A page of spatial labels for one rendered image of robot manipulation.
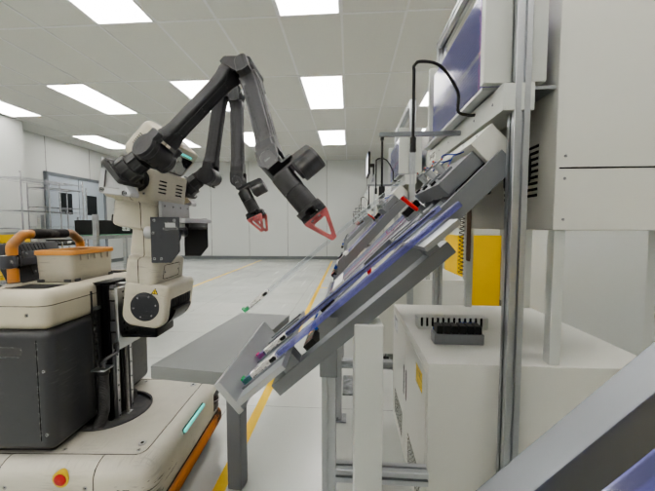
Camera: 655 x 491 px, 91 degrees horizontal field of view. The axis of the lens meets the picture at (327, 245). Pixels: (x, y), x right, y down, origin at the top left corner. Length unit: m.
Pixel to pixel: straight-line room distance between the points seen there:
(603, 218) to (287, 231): 9.18
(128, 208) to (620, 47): 1.57
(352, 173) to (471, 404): 9.06
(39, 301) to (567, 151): 1.60
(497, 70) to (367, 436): 0.95
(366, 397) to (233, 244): 9.77
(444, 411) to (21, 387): 1.30
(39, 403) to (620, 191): 1.81
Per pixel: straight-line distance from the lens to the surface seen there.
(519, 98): 1.03
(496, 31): 1.10
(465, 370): 1.05
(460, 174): 1.02
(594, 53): 1.20
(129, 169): 1.17
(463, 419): 1.12
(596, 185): 1.13
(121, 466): 1.37
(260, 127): 0.92
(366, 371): 0.72
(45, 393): 1.42
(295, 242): 9.87
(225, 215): 10.45
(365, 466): 0.83
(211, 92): 1.15
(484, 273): 4.43
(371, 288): 0.93
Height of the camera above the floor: 1.01
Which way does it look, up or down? 3 degrees down
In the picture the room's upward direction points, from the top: straight up
